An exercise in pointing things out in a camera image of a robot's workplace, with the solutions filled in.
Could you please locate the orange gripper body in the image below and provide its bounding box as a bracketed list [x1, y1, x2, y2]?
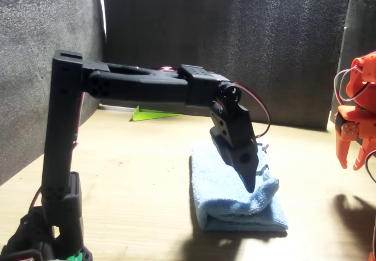
[334, 105, 376, 140]

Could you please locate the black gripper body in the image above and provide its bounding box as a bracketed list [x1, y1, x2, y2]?
[209, 102, 256, 150]

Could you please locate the light blue towel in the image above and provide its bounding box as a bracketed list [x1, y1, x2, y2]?
[189, 139, 288, 232]

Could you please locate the lime green plastic wedge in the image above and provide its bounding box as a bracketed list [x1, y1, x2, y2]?
[130, 105, 183, 123]

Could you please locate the orange arm base servo cable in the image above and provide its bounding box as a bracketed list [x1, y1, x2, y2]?
[365, 150, 376, 183]

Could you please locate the black arm wrist servo cable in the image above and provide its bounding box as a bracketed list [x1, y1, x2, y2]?
[231, 81, 271, 140]

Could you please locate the orange arm wrist servo cable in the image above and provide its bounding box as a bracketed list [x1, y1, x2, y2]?
[334, 66, 371, 106]

